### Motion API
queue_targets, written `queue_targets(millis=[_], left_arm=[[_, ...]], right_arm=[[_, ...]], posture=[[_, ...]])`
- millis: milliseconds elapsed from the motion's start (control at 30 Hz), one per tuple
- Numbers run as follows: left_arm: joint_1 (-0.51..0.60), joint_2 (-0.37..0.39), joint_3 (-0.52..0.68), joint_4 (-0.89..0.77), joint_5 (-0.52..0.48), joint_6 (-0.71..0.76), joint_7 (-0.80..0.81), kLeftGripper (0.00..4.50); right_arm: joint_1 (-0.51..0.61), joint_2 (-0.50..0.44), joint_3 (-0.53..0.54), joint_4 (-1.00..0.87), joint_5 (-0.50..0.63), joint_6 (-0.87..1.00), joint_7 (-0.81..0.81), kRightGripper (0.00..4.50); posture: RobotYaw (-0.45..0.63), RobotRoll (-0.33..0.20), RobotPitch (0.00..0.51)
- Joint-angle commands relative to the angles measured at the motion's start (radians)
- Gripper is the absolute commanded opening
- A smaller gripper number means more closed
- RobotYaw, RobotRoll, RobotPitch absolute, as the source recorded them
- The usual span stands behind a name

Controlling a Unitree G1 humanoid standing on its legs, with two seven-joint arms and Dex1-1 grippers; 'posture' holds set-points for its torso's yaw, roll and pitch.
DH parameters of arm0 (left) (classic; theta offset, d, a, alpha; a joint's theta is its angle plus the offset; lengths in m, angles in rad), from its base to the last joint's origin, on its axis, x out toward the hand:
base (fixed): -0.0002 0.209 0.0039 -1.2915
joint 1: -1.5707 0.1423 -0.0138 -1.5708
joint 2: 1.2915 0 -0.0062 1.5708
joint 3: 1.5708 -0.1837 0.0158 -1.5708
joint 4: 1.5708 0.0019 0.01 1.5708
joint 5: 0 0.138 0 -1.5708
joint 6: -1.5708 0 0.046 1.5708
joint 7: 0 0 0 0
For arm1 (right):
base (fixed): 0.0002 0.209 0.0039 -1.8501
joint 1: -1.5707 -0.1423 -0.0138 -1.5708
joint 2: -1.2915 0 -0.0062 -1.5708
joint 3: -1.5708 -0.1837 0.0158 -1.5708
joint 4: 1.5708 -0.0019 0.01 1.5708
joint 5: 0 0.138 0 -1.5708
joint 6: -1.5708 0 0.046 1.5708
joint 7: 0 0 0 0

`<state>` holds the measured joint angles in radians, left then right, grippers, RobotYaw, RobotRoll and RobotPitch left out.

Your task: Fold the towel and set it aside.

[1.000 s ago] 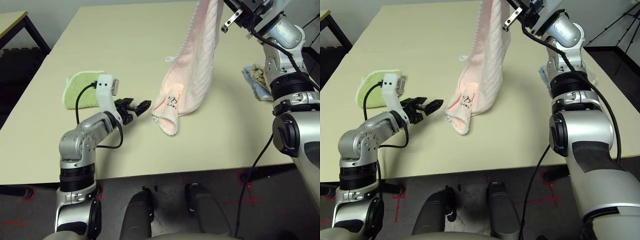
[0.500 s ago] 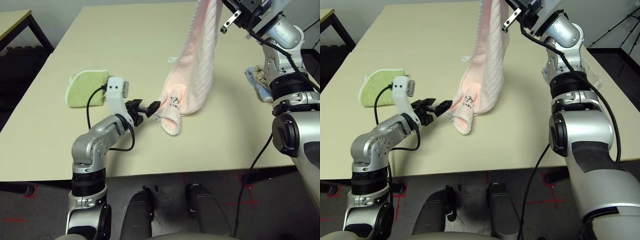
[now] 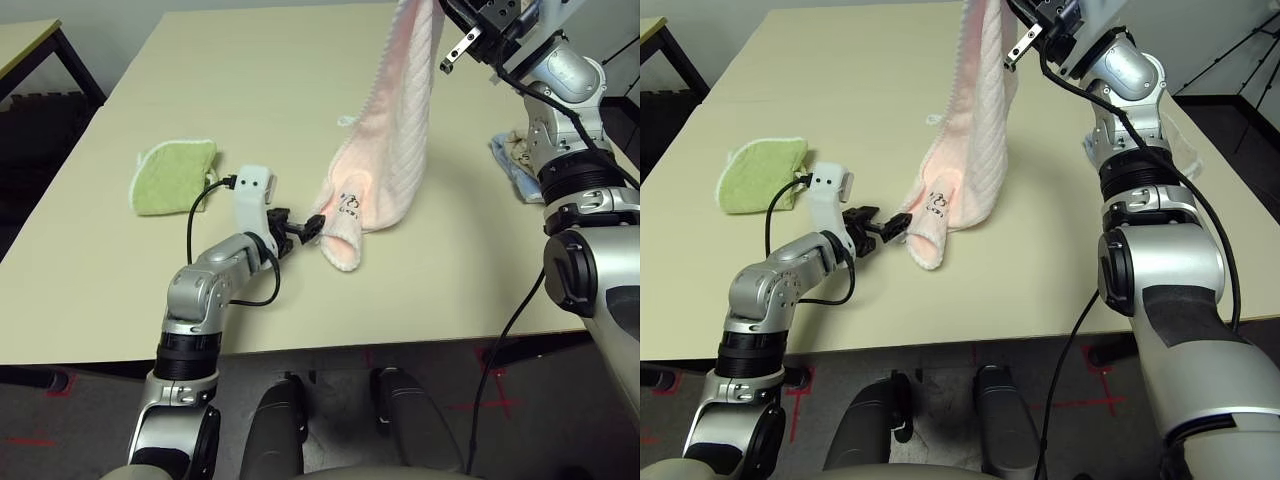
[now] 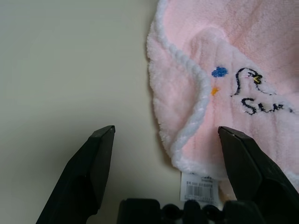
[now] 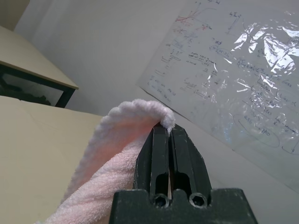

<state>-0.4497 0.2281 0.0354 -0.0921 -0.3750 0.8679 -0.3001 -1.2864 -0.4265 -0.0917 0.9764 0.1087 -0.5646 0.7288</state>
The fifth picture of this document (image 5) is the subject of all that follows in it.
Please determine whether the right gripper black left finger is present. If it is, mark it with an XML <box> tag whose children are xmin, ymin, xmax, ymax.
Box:
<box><xmin>134</xmin><ymin>125</ymin><xmax>170</xmax><ymax>199</ymax></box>

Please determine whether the beige black-framed side table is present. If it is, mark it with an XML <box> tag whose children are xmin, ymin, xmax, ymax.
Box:
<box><xmin>0</xmin><ymin>25</ymin><xmax>79</xmax><ymax>108</ymax></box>

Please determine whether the written whiteboard sheet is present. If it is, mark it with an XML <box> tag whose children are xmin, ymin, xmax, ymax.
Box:
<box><xmin>137</xmin><ymin>0</ymin><xmax>299</xmax><ymax>190</ymax></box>

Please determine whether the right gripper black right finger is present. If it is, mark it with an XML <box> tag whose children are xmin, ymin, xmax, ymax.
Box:
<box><xmin>169</xmin><ymin>125</ymin><xmax>212</xmax><ymax>202</ymax></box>

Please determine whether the pink terry towel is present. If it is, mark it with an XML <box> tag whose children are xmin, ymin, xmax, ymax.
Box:
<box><xmin>44</xmin><ymin>98</ymin><xmax>176</xmax><ymax>224</ymax></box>

